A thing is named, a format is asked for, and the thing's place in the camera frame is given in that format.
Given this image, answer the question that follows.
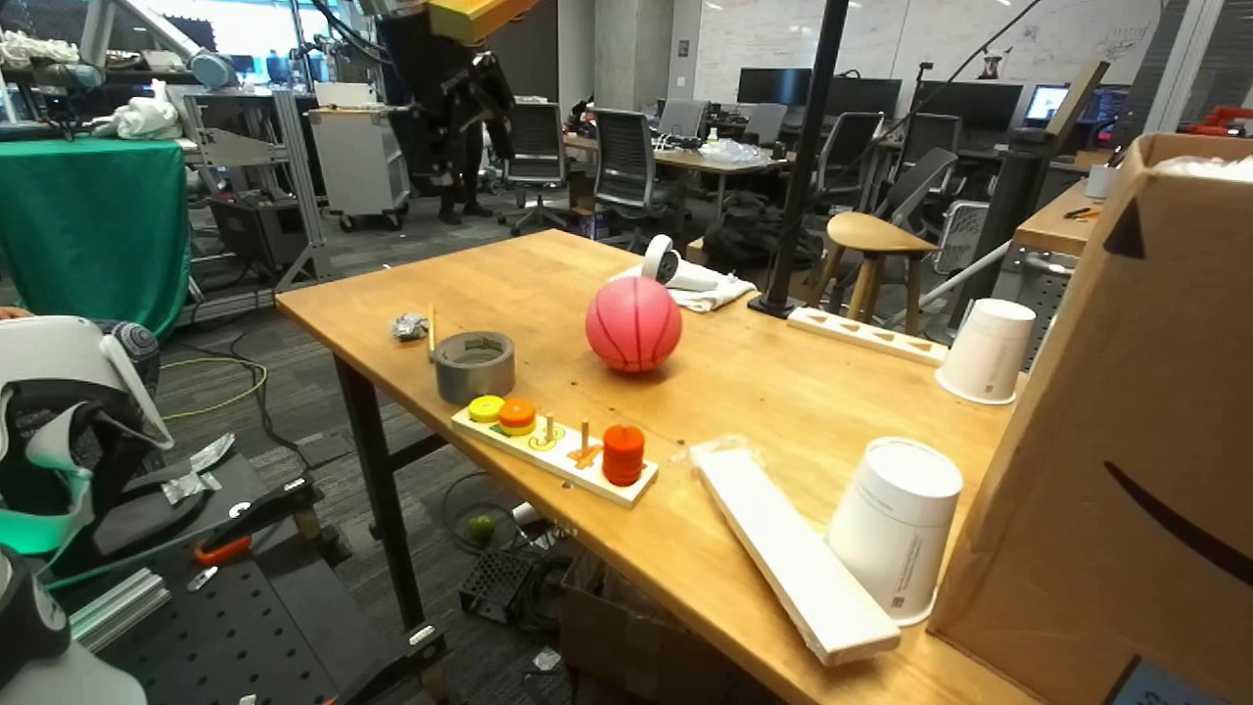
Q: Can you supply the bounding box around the white peg board toy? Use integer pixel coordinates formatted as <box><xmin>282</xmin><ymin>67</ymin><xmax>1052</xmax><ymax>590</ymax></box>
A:
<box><xmin>449</xmin><ymin>405</ymin><xmax>656</xmax><ymax>503</ymax></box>

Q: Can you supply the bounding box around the orange ring on peg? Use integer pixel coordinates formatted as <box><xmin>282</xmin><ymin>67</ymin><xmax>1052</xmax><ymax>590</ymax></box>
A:
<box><xmin>495</xmin><ymin>396</ymin><xmax>542</xmax><ymax>439</ymax></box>

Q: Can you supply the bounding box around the pink rubber ball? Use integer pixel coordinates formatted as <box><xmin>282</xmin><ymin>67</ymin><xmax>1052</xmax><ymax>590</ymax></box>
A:
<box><xmin>585</xmin><ymin>279</ymin><xmax>682</xmax><ymax>377</ymax></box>

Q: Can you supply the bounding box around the white power strip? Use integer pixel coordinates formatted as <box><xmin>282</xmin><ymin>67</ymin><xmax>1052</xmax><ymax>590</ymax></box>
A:
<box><xmin>788</xmin><ymin>305</ymin><xmax>947</xmax><ymax>364</ymax></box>

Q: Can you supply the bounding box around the near white paper cup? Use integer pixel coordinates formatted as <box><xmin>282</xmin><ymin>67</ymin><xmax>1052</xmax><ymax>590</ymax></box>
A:
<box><xmin>825</xmin><ymin>434</ymin><xmax>963</xmax><ymax>625</ymax></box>

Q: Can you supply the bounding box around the white rolling cabinet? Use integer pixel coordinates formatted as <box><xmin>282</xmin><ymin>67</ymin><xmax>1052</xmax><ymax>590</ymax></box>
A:
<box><xmin>309</xmin><ymin>109</ymin><xmax>411</xmax><ymax>229</ymax></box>

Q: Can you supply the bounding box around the person in black clothes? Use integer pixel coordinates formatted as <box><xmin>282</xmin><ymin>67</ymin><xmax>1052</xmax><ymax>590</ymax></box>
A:
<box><xmin>431</xmin><ymin>52</ymin><xmax>513</xmax><ymax>223</ymax></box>

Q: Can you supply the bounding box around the black office chair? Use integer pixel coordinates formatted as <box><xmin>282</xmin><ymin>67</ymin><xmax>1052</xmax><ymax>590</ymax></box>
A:
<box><xmin>595</xmin><ymin>109</ymin><xmax>656</xmax><ymax>223</ymax></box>

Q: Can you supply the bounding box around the yellow pencil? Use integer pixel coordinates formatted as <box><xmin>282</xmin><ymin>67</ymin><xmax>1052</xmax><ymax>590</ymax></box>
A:
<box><xmin>425</xmin><ymin>309</ymin><xmax>437</xmax><ymax>351</ymax></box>

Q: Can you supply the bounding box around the grey duct tape roll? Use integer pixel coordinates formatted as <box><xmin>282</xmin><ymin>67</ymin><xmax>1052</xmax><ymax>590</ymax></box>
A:
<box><xmin>434</xmin><ymin>331</ymin><xmax>513</xmax><ymax>405</ymax></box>

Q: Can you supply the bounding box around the green table cloth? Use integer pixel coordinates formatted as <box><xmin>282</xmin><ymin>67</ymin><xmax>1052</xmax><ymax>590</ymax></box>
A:
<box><xmin>0</xmin><ymin>137</ymin><xmax>188</xmax><ymax>335</ymax></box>

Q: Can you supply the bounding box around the white VR controller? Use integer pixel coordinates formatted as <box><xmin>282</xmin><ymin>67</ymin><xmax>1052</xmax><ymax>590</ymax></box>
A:
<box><xmin>643</xmin><ymin>233</ymin><xmax>720</xmax><ymax>294</ymax></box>

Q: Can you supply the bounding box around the white cloth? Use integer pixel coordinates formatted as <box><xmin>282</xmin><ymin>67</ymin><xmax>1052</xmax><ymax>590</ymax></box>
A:
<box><xmin>664</xmin><ymin>266</ymin><xmax>750</xmax><ymax>313</ymax></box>

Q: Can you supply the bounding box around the round wooden stool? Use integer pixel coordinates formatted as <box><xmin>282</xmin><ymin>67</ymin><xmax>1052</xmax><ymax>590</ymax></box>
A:
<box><xmin>818</xmin><ymin>212</ymin><xmax>930</xmax><ymax>327</ymax></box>

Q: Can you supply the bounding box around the black vertical camera pole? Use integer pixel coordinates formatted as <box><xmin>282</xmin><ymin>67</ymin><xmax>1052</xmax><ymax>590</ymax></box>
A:
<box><xmin>746</xmin><ymin>0</ymin><xmax>850</xmax><ymax>315</ymax></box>

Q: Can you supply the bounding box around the white paper cup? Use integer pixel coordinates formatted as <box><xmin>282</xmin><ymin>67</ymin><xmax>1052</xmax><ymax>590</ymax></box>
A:
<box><xmin>937</xmin><ymin>297</ymin><xmax>1037</xmax><ymax>403</ymax></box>
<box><xmin>825</xmin><ymin>434</ymin><xmax>963</xmax><ymax>625</ymax></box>

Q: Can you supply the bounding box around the far white paper cup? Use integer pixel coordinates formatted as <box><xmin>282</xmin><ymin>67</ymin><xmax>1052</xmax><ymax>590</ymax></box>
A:
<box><xmin>937</xmin><ymin>297</ymin><xmax>1037</xmax><ymax>403</ymax></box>

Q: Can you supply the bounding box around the large cardboard box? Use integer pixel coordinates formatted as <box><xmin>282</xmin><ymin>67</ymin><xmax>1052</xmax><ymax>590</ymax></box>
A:
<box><xmin>930</xmin><ymin>131</ymin><xmax>1253</xmax><ymax>705</ymax></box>

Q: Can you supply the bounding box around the red cylinder peg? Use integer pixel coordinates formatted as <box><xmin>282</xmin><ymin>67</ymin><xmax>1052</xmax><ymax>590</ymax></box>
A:
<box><xmin>603</xmin><ymin>428</ymin><xmax>646</xmax><ymax>485</ymax></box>

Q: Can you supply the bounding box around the small crumpled silver object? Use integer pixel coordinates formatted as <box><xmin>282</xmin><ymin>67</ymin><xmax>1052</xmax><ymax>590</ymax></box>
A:
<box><xmin>390</xmin><ymin>313</ymin><xmax>431</xmax><ymax>339</ymax></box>

